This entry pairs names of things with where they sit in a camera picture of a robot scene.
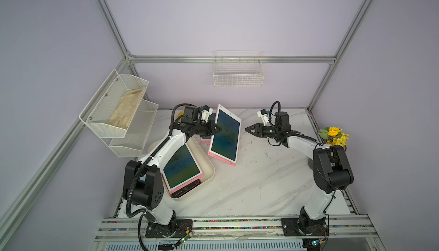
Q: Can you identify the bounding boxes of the white wire wall basket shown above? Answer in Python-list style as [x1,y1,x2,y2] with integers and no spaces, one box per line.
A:
[213,51,265,88]

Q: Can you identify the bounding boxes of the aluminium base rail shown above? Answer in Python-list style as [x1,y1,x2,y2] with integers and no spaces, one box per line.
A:
[95,214,379,242]

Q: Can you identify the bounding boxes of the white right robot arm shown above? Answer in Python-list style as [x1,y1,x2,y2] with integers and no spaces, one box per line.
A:
[245,109,354,236]

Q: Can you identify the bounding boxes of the aluminium frame profiles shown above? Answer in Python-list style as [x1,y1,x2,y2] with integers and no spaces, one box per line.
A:
[1,0,367,248]

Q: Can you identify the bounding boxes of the pink white writing tablet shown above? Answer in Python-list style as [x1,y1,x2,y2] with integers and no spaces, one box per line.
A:
[200,112,216,144]

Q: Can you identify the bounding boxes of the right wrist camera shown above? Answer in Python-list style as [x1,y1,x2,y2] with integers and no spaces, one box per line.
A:
[257,109,272,126]

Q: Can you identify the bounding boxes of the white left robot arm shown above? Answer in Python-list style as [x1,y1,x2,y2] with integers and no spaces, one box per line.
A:
[122,103,221,237]

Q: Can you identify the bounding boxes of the dark red bottom tablet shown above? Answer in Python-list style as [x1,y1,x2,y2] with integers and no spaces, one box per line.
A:
[170,180,201,199]

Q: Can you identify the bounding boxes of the beige glove in shelf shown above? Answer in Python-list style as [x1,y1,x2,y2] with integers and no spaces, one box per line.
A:
[107,87,146,129]

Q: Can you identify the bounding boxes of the white mesh two-tier shelf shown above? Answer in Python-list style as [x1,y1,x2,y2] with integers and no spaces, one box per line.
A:
[79,70,158,158]

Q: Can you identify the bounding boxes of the yellow work glove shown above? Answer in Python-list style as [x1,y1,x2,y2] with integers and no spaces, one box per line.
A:
[174,112,184,121]

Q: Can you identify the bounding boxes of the purple glass vase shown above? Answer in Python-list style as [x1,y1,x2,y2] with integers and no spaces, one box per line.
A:
[308,149,324,172]

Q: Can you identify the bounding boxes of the yellow flower bouquet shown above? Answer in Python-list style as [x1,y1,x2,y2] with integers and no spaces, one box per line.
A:
[318,127,350,148]

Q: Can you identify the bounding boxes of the beige storage tray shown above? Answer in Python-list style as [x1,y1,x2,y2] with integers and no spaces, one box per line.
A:
[162,137,216,201]

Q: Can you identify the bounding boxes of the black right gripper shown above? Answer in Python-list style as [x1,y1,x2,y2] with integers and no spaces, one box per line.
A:
[245,124,280,139]

